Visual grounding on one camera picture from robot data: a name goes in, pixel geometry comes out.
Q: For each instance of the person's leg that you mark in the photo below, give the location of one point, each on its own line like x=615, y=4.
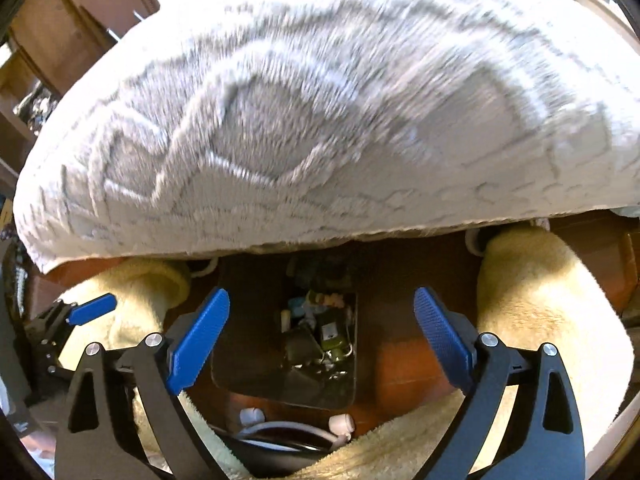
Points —
x=545, y=320
x=135, y=305

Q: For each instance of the grey textured blanket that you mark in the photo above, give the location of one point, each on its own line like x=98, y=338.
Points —
x=325, y=110

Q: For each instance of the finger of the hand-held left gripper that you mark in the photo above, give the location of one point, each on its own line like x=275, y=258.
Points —
x=50, y=357
x=92, y=308

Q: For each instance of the person's left leg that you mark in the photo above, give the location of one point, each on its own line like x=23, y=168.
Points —
x=135, y=305

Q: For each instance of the dark transparent bin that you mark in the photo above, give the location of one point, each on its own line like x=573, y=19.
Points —
x=260, y=375

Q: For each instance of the brown wooden wardrobe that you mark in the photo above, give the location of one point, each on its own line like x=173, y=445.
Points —
x=85, y=5

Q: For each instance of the person's cream fleece jacket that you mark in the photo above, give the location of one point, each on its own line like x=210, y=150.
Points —
x=390, y=440

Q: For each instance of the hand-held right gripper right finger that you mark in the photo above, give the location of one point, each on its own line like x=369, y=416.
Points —
x=445, y=342

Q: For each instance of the person's right leg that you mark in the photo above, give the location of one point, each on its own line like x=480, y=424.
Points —
x=545, y=320

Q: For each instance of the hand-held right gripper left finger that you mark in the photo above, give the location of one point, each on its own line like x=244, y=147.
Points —
x=197, y=340

